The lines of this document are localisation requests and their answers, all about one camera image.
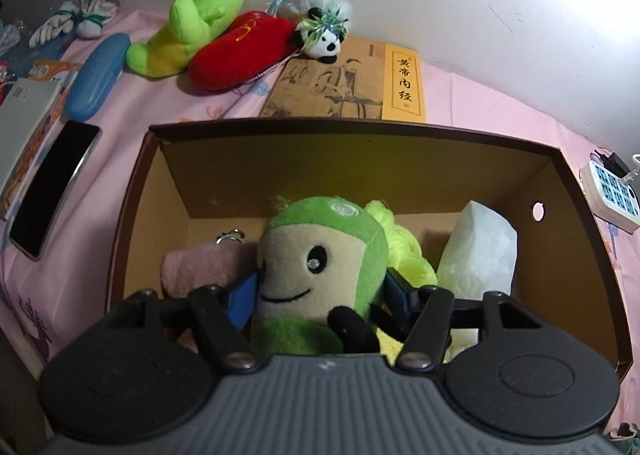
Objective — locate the white power strip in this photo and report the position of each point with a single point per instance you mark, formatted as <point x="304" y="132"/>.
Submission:
<point x="615" y="192"/>

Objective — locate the red plush toy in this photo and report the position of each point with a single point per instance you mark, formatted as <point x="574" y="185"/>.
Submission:
<point x="235" y="52"/>

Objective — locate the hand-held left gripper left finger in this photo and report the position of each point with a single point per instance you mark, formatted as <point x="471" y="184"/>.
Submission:
<point x="245" y="300"/>

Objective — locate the green and yellow plush toy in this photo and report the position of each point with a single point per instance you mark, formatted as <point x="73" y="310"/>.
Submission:
<point x="185" y="30"/>

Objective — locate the brown cardboard box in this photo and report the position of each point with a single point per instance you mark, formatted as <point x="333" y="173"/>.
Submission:
<point x="350" y="170"/>

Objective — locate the small panda plush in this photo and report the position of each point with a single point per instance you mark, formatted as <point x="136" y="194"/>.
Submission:
<point x="327" y="42"/>

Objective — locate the black plug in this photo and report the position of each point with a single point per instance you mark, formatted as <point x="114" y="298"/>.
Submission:
<point x="610" y="161"/>

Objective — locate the green bean plush toy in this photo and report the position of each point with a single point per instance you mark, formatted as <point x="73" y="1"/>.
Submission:
<point x="310" y="245"/>

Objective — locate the yellow and tan book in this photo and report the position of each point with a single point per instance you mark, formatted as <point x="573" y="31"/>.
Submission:
<point x="345" y="85"/>

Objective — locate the white work gloves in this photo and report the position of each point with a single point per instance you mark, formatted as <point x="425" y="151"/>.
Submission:
<point x="90" y="25"/>
<point x="50" y="27"/>

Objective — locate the white fluffy pompom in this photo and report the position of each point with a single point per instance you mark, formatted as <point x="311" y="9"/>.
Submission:
<point x="312" y="0"/>

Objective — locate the pink printed bedsheet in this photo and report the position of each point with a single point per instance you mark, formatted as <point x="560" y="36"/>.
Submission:
<point x="165" y="105"/>

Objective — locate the black smartphone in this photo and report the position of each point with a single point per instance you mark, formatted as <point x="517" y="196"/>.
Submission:
<point x="52" y="190"/>

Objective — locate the blue glasses case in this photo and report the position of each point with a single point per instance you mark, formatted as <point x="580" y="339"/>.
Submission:
<point x="95" y="77"/>

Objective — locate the pink-brown teddy bear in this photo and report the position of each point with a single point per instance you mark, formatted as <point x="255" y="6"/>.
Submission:
<point x="200" y="267"/>

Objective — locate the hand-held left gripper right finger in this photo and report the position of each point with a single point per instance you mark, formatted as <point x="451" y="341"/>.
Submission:
<point x="400" y="295"/>

